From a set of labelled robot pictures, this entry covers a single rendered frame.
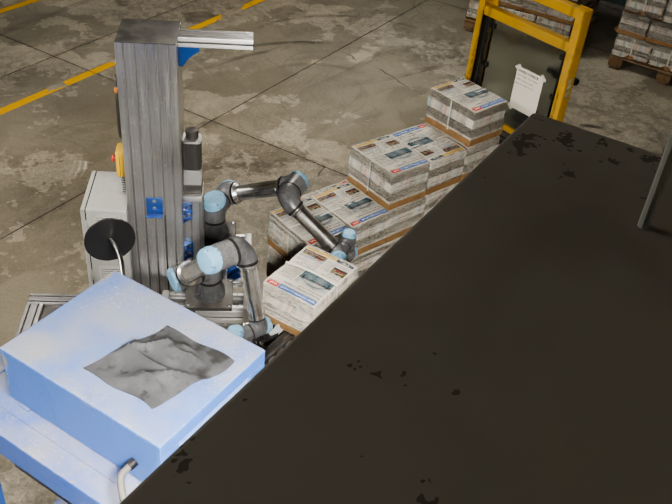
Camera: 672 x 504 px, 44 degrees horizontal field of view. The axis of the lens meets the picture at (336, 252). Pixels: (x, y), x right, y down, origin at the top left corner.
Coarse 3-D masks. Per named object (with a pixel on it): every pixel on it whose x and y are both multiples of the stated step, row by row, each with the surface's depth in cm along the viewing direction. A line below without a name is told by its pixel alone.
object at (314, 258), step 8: (304, 248) 402; (312, 248) 403; (296, 256) 397; (304, 256) 398; (312, 256) 398; (320, 256) 398; (328, 256) 399; (304, 264) 393; (312, 264) 393; (320, 264) 394; (328, 264) 394; (336, 264) 395; (344, 264) 395; (352, 264) 396; (320, 272) 389; (328, 272) 390; (336, 272) 390; (344, 272) 390; (352, 272) 392; (336, 280) 385; (344, 280) 387; (352, 280) 396; (344, 288) 392
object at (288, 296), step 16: (288, 272) 387; (272, 288) 379; (288, 288) 377; (304, 288) 378; (320, 288) 380; (272, 304) 385; (288, 304) 379; (304, 304) 372; (320, 304) 373; (288, 320) 384; (304, 320) 378
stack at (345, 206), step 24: (336, 192) 482; (360, 192) 484; (288, 216) 459; (336, 216) 465; (360, 216) 464; (384, 216) 470; (408, 216) 487; (288, 240) 455; (312, 240) 443; (360, 240) 467; (360, 264) 478
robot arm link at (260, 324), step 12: (240, 240) 352; (240, 252) 350; (252, 252) 356; (240, 264) 356; (252, 264) 357; (252, 276) 359; (252, 288) 361; (252, 300) 363; (252, 312) 366; (264, 312) 370; (252, 324) 368; (264, 324) 370
